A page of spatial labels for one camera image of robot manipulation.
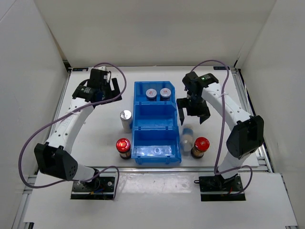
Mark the right black logo label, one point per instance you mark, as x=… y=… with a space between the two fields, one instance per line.
x=219 y=68

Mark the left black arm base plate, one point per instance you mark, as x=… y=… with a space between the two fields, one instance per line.
x=104 y=190

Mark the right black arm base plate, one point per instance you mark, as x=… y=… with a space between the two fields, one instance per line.
x=215 y=188

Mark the white-lid spice jar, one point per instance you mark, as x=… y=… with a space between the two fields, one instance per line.
x=151 y=94
x=165 y=94

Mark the red-lid sauce jar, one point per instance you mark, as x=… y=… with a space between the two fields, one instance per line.
x=123 y=146
x=201 y=145

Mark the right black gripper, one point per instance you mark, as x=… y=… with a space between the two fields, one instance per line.
x=203 y=112

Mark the left red-lid sauce jar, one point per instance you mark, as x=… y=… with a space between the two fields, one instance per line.
x=123 y=146

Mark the left black logo label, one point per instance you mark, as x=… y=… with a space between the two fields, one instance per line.
x=80 y=69

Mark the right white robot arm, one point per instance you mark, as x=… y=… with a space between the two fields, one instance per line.
x=247 y=130

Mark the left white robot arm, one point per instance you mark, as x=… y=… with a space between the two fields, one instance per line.
x=54 y=156

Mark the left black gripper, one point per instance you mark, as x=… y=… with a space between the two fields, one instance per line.
x=116 y=91

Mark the right red-lid sauce jar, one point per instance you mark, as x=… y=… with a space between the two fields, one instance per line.
x=201 y=145

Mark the near blue storage bin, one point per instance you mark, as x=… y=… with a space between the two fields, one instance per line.
x=156 y=146

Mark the silver-lid blue-label bottle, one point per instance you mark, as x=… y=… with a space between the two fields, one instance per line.
x=126 y=120
x=186 y=140

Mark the black logo label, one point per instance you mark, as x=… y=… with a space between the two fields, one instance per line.
x=80 y=69
x=219 y=68

